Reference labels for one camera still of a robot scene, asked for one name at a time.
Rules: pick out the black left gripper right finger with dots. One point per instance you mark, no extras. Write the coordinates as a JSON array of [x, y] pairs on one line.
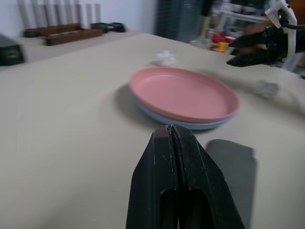
[[205, 190]]

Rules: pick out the brown wooden peg rack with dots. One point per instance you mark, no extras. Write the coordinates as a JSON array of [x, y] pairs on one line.
[[62, 34]]

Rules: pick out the red and yellow toy clutter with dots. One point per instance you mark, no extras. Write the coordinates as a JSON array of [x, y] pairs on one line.
[[220, 41]]

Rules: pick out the dark slatted cabinet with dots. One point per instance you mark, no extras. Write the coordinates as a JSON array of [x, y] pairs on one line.
[[181, 19]]

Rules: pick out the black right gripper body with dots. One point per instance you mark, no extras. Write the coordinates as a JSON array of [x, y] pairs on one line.
[[277, 45]]

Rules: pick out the black sunglasses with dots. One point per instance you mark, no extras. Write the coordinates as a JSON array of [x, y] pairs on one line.
[[107, 26]]

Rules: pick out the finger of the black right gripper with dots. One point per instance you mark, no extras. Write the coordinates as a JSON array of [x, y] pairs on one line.
[[250, 40], [250, 59]]

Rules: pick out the blue plastic plate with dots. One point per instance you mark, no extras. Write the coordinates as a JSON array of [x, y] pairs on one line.
[[190, 124]]

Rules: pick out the plain black box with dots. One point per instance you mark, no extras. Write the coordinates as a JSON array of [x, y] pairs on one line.
[[10, 53]]

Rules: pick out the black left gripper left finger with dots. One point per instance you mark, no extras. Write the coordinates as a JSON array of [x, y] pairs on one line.
[[152, 186]]

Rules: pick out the pink plastic plate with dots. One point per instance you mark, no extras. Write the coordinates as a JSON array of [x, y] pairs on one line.
[[181, 93]]

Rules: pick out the grey glasses case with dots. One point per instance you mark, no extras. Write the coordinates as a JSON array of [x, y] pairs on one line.
[[233, 171]]

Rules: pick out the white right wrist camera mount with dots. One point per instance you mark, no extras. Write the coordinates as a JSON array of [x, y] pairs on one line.
[[278, 12]]

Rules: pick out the crumpled white paper ball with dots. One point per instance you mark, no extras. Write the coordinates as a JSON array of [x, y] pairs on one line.
[[165, 58], [268, 88]]

